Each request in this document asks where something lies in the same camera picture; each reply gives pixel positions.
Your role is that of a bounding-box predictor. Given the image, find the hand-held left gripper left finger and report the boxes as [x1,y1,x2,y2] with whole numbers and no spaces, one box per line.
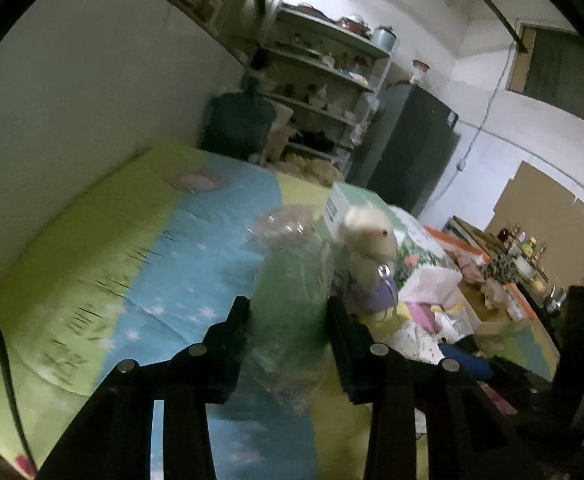
[37,296,251,480]

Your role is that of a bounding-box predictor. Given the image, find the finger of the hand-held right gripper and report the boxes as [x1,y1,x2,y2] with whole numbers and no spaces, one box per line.
[440,355,552,403]

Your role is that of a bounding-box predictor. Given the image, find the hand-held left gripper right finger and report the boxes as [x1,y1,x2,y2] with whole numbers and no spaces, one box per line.
[326,296,527,480]

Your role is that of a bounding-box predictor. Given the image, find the white floral cloth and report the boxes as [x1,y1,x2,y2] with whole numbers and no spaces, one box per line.
[387,305,472,361]

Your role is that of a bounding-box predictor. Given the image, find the green egg-shaped soft toy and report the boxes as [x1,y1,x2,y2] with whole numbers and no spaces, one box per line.
[244,240,340,416]

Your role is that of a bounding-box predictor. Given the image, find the cardboard box with orange rim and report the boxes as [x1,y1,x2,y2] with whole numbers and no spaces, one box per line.
[424,225,560,356]

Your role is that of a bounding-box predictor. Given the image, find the leopard print cloth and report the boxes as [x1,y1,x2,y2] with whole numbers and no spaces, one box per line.
[482,255,520,283]

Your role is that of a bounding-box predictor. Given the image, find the cream teddy bear plush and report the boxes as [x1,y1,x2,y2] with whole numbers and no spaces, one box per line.
[336,204,401,315]

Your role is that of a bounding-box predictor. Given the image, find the green white tissue box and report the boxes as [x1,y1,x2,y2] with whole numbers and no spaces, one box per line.
[322,182,407,246]

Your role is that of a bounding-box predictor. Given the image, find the floral tissue packet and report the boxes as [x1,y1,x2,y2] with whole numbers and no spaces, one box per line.
[394,210,452,271]

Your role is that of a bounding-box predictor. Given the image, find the kitchen counter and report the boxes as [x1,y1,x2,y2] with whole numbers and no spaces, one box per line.
[446,215,572,311]

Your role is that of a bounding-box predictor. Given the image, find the yellow plastic bag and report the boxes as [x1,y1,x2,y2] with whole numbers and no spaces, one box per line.
[277,155,340,183]

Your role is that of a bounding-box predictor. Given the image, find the dark grey refrigerator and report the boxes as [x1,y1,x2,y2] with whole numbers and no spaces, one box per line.
[352,82,462,213]

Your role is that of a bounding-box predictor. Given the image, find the blue water jug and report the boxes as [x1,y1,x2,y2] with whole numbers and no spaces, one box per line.
[203,77,277,161]

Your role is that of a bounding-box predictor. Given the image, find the dark high window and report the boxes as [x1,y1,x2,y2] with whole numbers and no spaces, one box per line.
[506,17,584,133]

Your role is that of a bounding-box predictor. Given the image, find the white metal shelf rack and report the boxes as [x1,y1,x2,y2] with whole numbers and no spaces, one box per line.
[252,2,393,171]

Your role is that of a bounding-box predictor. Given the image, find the black water pump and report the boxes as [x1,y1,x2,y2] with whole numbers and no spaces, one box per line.
[249,47,273,83]

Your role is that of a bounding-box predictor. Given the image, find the teal enamel pot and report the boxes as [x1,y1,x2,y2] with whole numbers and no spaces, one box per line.
[372,25,397,53]

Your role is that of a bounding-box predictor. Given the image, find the cardboard sheet on wall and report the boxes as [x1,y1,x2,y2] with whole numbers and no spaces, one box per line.
[489,160,584,291]

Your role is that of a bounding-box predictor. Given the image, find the white wall cable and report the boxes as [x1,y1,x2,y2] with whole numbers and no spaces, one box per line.
[459,45,515,171]

